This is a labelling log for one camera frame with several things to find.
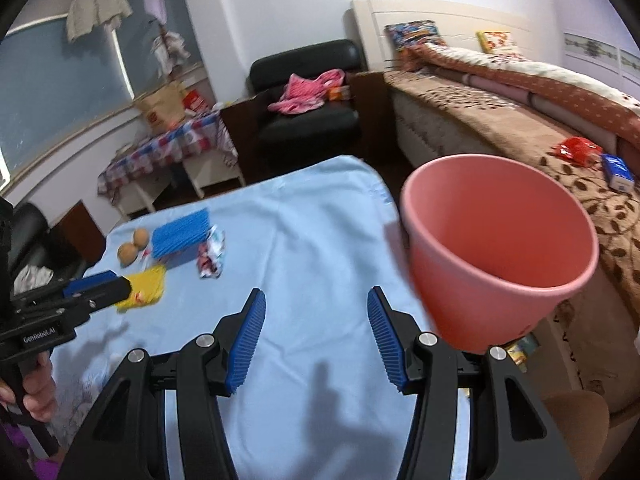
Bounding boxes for brown patterned cloth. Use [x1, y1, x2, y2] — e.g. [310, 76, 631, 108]
[215, 112, 239, 167]

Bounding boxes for hanging lilac cloth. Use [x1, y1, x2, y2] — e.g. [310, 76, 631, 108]
[143, 0, 171, 23]

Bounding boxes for light blue cloth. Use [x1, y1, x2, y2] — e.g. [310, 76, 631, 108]
[50, 155, 471, 480]

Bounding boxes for black leather armchair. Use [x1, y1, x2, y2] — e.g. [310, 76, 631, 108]
[248, 39, 362, 173]

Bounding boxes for red snack packet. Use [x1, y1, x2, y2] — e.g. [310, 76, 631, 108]
[552, 137, 603, 167]

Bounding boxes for bed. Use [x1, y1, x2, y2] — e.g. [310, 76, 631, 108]
[350, 0, 640, 426]

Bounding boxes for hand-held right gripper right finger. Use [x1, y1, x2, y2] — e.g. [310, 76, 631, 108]
[366, 286, 583, 480]

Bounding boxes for wardrobe with sliding doors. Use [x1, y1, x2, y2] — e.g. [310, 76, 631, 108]
[562, 30, 640, 77]

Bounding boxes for blue tissue pack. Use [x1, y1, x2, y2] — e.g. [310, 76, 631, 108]
[600, 154, 636, 193]

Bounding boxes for rolled quilt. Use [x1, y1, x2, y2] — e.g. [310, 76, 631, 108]
[400, 42, 640, 147]

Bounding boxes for red white snack wrapper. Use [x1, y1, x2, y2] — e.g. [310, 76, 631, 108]
[196, 225, 227, 279]

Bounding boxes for black leather chair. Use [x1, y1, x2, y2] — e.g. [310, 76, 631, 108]
[7, 202, 108, 297]

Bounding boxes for hanging beige cloth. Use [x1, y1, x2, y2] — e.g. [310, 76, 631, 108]
[66, 0, 133, 42]

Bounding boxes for yellow flowered pillow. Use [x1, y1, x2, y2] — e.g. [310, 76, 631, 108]
[476, 30, 521, 55]

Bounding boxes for brown stool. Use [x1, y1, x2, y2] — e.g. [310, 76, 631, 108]
[542, 391, 611, 480]

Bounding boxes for blue foam fruit net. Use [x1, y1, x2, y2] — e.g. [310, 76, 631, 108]
[151, 208, 211, 261]

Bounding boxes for person's left hand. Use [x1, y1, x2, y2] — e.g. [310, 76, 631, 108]
[21, 351, 57, 423]

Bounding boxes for brown floral bedspread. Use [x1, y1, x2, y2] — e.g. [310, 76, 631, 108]
[385, 70, 640, 411]

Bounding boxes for pink clothes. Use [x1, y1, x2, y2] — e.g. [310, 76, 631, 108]
[267, 70, 347, 114]

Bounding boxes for large window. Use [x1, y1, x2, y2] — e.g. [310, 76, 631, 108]
[0, 0, 203, 181]

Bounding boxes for white table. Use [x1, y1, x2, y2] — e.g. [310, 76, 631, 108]
[117, 152, 246, 218]

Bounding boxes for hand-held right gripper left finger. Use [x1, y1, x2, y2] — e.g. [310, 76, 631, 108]
[57, 287, 267, 480]

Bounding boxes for floral tablecloth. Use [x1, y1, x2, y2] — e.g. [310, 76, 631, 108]
[50, 350, 121, 441]

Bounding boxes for colourful patterned pillow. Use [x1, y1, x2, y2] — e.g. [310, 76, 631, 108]
[385, 21, 443, 56]

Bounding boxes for yellow green box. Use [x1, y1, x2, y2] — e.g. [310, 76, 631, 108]
[505, 332, 541, 372]

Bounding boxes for red bag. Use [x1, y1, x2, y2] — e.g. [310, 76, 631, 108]
[182, 90, 211, 114]

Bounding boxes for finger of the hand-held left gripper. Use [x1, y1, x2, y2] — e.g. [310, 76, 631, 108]
[62, 270, 119, 298]
[27, 277, 132, 328]

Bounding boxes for dark wood cabinet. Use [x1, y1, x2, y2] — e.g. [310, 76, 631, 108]
[220, 97, 261, 181]

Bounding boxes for pink plastic bucket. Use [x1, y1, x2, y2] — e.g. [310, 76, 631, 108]
[400, 155, 600, 355]

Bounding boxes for brown paper bag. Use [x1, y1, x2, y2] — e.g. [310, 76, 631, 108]
[134, 82, 188, 136]

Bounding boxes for white crumpled cloth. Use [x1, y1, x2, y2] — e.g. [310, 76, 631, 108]
[13, 265, 54, 296]

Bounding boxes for dark wood nightstand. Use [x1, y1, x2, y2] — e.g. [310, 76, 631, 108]
[348, 71, 406, 163]

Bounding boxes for yellow foam fruit net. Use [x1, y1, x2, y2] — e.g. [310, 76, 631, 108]
[116, 265, 168, 313]

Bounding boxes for checkered tablecloth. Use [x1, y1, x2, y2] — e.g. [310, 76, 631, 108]
[97, 110, 223, 198]

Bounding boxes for hanging white clothes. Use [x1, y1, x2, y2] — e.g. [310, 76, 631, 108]
[152, 30, 191, 78]

